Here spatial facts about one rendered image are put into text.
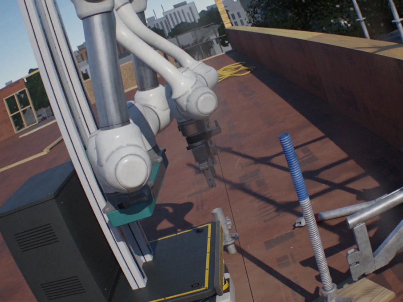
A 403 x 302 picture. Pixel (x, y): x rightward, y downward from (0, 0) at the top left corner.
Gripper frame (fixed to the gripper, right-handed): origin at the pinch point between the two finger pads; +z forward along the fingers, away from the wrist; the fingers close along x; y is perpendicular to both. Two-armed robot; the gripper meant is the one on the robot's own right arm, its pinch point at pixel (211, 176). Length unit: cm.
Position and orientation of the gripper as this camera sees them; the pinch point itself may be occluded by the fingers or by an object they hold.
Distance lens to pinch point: 198.2
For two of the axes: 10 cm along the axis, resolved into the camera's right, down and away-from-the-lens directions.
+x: -0.2, 2.6, -9.7
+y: -9.4, 3.3, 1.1
